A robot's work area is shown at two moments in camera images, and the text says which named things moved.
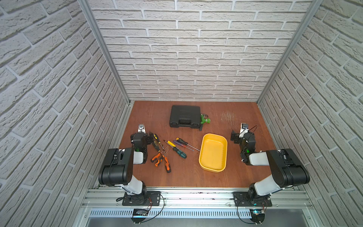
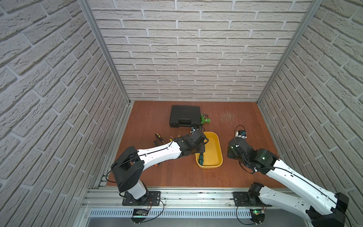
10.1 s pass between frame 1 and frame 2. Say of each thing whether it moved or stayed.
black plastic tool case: stayed
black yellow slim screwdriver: moved
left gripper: moved
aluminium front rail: stayed
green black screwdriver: moved
